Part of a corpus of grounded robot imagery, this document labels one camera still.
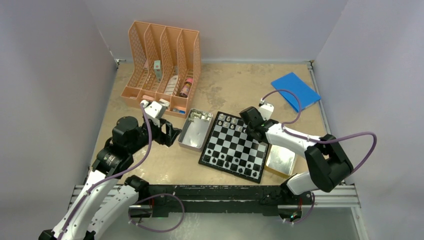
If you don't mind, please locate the orange plastic file organizer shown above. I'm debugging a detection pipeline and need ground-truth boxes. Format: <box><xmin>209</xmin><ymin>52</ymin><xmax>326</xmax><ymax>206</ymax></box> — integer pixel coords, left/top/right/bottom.
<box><xmin>121</xmin><ymin>21</ymin><xmax>202</xmax><ymax>119</ymax></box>

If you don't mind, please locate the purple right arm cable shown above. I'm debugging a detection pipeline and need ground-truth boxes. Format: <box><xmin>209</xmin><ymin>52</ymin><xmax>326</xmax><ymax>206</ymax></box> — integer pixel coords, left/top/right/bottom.
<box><xmin>259</xmin><ymin>89</ymin><xmax>378</xmax><ymax>226</ymax></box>

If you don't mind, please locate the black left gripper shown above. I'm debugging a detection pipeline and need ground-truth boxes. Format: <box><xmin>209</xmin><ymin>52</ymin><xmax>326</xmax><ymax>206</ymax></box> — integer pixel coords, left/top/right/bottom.
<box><xmin>128</xmin><ymin>116</ymin><xmax>181</xmax><ymax>154</ymax></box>

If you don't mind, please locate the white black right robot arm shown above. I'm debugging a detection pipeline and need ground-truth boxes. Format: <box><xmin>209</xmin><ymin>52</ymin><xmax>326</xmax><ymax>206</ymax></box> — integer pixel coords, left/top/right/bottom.
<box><xmin>240</xmin><ymin>106</ymin><xmax>354</xmax><ymax>204</ymax></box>

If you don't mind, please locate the aluminium frame rail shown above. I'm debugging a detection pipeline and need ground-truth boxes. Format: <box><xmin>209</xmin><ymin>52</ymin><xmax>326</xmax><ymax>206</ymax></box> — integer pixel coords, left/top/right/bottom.
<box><xmin>277</xmin><ymin>183</ymin><xmax>370</xmax><ymax>240</ymax></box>

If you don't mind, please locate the pink capped small bottle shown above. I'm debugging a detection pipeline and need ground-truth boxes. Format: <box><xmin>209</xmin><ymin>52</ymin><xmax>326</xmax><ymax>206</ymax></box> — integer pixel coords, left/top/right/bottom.
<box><xmin>178</xmin><ymin>77</ymin><xmax>194</xmax><ymax>98</ymax></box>

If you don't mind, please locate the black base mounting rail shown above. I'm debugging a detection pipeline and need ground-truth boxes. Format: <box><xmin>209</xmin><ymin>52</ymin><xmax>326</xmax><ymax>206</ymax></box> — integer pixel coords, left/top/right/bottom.
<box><xmin>136</xmin><ymin>184</ymin><xmax>313</xmax><ymax>219</ymax></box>

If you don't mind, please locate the blue notebook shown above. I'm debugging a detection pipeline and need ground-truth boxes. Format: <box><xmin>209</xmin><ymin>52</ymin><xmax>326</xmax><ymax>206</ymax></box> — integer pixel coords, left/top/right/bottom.
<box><xmin>271</xmin><ymin>72</ymin><xmax>321</xmax><ymax>113</ymax></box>

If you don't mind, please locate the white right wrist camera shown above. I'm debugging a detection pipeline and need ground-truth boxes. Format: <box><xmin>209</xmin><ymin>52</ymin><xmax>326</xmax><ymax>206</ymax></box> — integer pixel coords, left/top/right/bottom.
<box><xmin>258</xmin><ymin>101</ymin><xmax>275</xmax><ymax>121</ymax></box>

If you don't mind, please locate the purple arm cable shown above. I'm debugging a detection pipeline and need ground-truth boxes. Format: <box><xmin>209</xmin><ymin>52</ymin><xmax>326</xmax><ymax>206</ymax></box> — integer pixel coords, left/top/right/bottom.
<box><xmin>56</xmin><ymin>102</ymin><xmax>185</xmax><ymax>240</ymax></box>
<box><xmin>259</xmin><ymin>89</ymin><xmax>378</xmax><ymax>226</ymax></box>

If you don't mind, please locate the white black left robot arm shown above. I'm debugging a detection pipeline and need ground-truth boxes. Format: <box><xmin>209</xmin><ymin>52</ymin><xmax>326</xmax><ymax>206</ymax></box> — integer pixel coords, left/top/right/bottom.
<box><xmin>39</xmin><ymin>116</ymin><xmax>181</xmax><ymax>240</ymax></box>

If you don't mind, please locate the green white small box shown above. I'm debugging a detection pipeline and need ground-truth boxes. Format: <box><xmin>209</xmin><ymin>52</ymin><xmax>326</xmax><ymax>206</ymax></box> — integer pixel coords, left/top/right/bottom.
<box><xmin>153</xmin><ymin>60</ymin><xmax>163</xmax><ymax>82</ymax></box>

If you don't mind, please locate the black white chess board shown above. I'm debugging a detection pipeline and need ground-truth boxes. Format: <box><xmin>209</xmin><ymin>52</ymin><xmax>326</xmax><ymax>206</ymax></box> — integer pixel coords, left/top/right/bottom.
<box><xmin>198</xmin><ymin>111</ymin><xmax>269</xmax><ymax>184</ymax></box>

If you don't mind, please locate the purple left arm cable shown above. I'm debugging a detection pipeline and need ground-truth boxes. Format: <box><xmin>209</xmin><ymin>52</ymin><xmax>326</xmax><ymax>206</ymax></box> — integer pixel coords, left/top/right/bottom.
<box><xmin>56</xmin><ymin>102</ymin><xmax>185</xmax><ymax>240</ymax></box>

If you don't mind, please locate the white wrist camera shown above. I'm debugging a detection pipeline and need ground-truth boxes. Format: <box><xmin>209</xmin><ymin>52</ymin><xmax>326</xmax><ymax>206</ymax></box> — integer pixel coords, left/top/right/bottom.
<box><xmin>258</xmin><ymin>101</ymin><xmax>275</xmax><ymax>121</ymax></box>
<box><xmin>139</xmin><ymin>100</ymin><xmax>168</xmax><ymax>120</ymax></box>

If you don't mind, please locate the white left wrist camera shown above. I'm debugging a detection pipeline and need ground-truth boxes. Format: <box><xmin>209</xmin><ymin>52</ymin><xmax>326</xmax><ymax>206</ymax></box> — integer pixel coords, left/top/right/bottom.
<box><xmin>139</xmin><ymin>100</ymin><xmax>168</xmax><ymax>120</ymax></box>

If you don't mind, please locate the pink metal tin box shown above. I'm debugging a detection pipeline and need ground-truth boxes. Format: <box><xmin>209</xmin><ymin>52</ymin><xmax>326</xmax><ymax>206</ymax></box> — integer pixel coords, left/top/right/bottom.
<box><xmin>178</xmin><ymin>108</ymin><xmax>214</xmax><ymax>152</ymax></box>

